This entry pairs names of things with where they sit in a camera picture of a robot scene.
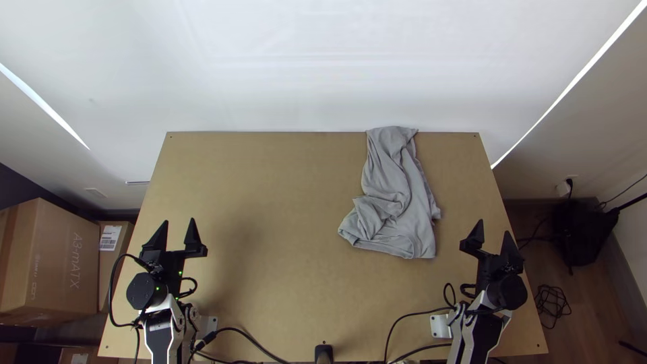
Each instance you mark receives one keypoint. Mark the large cardboard box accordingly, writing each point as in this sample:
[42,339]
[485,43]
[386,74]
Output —
[45,258]

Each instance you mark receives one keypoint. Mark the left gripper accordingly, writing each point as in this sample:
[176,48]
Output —
[174,268]

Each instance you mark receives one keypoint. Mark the grey t-shirt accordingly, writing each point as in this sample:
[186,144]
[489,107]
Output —
[394,202]

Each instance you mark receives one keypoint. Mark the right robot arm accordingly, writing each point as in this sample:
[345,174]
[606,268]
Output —
[480,333]

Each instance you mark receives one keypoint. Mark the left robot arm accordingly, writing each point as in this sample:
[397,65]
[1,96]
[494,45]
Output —
[161,331]

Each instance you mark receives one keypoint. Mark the black bag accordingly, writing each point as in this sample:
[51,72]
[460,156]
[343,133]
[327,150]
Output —
[581,232]

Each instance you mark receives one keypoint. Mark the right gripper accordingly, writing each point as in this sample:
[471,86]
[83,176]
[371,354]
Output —
[493,270]

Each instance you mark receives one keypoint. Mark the cardboard box with white label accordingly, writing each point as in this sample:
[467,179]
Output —
[119,263]

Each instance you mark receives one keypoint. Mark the white wall socket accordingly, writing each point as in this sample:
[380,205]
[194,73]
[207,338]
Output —
[562,188]

